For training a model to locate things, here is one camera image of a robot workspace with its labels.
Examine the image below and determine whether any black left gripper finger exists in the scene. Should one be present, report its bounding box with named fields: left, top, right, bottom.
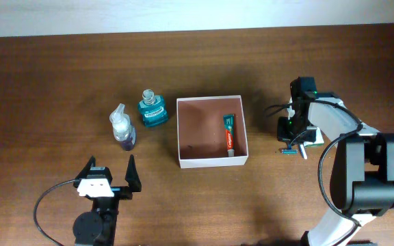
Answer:
left=124, top=154, right=142, bottom=192
left=75, top=156, right=96, bottom=180

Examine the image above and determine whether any blue disposable razor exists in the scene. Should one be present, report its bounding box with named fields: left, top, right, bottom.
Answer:
left=279, top=143, right=298, bottom=155

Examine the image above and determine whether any blue white toothbrush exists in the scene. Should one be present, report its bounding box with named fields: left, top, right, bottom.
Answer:
left=298, top=143, right=308, bottom=160

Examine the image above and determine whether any green white tissue packet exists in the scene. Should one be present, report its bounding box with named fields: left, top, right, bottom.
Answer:
left=303, top=126, right=324, bottom=148

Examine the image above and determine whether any clear foam pump bottle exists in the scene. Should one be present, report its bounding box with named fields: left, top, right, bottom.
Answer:
left=109, top=103, right=136, bottom=151

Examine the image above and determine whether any pink cardboard box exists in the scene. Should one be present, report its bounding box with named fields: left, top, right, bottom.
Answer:
left=176, top=95, right=249, bottom=169

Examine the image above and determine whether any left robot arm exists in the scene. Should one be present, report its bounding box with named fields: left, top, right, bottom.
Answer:
left=73, top=156, right=133, bottom=246

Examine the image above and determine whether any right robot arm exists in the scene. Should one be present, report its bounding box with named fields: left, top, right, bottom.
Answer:
left=126, top=77, right=394, bottom=245

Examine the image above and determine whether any red green toothpaste tube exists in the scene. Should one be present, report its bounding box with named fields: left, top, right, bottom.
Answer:
left=223, top=114, right=235, bottom=157

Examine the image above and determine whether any teal Listerine mouthwash bottle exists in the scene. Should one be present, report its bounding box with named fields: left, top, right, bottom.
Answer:
left=137, top=90, right=169, bottom=127

